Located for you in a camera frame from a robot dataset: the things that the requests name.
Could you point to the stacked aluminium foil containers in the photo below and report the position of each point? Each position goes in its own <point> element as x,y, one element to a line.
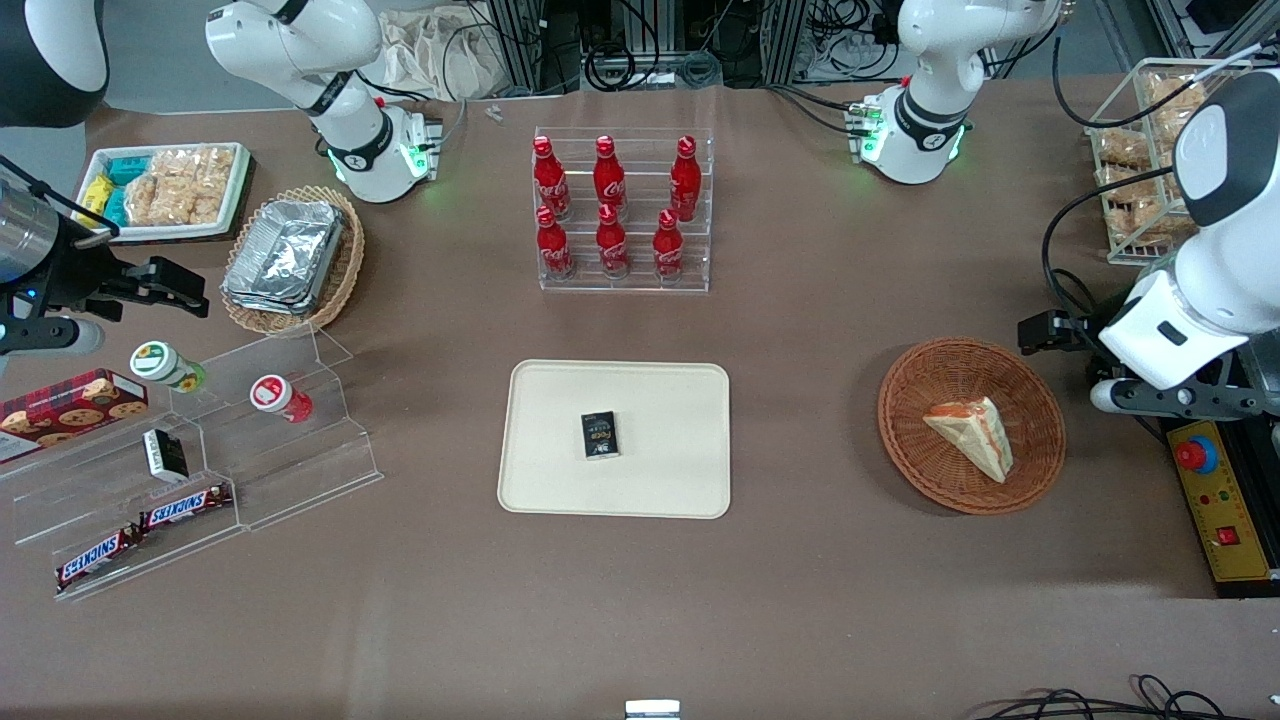
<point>285,255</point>

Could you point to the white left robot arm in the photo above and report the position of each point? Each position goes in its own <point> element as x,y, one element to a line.
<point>925,105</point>

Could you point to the beige plastic tray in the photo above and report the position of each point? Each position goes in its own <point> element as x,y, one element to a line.
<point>560,480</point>

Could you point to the yellow emergency stop box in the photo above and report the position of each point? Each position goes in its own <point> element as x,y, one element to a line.
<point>1225,500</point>

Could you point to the small white device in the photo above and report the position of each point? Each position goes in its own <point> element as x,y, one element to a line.
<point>652,710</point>

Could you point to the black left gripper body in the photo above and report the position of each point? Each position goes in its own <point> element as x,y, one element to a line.
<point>1086,329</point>

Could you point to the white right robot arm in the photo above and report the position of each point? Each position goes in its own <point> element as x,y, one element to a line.
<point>352,130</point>

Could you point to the clear acrylic stepped shelf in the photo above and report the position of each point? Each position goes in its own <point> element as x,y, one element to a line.
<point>300,470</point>

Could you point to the rice cracker snack pack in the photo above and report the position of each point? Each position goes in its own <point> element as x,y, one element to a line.
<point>1172,92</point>
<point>205,175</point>
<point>1132,180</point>
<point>1122,147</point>
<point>1155,222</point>
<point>155,200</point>
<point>1168,128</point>

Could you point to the small black box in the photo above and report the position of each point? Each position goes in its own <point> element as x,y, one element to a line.
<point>600,436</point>

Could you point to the brown round wicker basket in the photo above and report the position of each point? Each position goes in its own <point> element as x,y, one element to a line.
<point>930,380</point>

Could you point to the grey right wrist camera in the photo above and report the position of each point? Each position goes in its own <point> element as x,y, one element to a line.
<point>55,336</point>

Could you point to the triangle sandwich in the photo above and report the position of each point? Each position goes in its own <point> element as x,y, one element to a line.
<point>975,432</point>

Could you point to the white rectangular snack tray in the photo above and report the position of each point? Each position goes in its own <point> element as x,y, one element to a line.
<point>235,195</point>

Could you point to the light oval wicker basket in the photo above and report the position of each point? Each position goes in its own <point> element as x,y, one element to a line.
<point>345,270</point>

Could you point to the red cookie box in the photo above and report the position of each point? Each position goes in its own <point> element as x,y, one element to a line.
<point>70,410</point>

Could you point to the black and white carton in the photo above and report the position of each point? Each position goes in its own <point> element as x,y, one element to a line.
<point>165,455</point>

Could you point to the clear acrylic bottle rack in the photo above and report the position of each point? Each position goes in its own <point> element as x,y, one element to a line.
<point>640,285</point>

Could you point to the teal snack packet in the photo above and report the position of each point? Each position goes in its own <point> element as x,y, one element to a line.
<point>127,170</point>
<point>115,207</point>

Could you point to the red lid drink bottle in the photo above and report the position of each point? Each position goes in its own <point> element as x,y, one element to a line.
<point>275,395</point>

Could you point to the green lid drink bottle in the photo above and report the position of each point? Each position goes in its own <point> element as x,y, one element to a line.
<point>160,363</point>

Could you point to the black equipment box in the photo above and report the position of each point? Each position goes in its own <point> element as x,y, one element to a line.
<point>1260,450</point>

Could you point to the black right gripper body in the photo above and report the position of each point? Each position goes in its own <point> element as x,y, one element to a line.
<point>78,277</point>

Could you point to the beige cloth bag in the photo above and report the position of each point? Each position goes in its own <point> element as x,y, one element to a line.
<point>440,55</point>

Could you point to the Snickers chocolate bar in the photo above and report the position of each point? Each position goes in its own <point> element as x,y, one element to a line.
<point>185,506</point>
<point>98,558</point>

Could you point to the aluminium frame post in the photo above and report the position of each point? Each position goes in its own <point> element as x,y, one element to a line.
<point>785,35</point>
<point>518,40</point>

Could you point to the yellow snack packet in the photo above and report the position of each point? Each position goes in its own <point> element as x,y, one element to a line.
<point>95,194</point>

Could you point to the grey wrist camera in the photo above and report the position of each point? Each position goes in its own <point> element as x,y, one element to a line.
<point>1170,398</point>
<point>55,336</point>

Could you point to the red cola bottle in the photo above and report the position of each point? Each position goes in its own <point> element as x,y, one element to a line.
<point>612,248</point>
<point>551,185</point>
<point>668,252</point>
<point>609,180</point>
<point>685,185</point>
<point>554,250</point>

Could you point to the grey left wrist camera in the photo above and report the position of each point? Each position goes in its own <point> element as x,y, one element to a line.
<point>1170,398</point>

